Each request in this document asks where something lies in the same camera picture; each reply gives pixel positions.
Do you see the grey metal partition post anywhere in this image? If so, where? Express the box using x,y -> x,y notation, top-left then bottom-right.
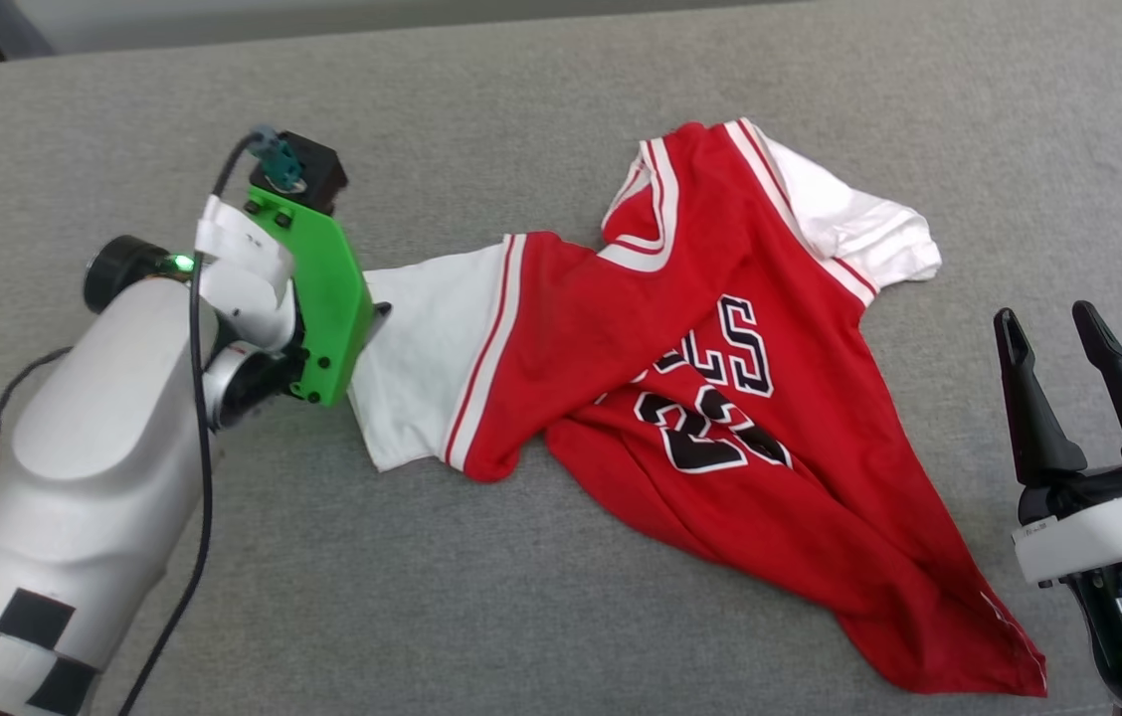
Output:
0,0 -> 57,61

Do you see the grey fabric sofa cushion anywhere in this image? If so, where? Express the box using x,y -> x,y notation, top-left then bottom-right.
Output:
0,0 -> 1122,716

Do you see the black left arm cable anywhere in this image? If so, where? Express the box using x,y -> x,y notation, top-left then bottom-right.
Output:
113,125 -> 308,716

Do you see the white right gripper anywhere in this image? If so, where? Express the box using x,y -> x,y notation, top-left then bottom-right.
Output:
994,301 -> 1122,590

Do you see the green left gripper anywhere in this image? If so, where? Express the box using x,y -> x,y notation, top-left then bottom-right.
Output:
84,184 -> 392,410

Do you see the red and white basketball jersey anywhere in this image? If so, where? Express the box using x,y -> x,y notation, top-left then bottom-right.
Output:
347,117 -> 1049,697

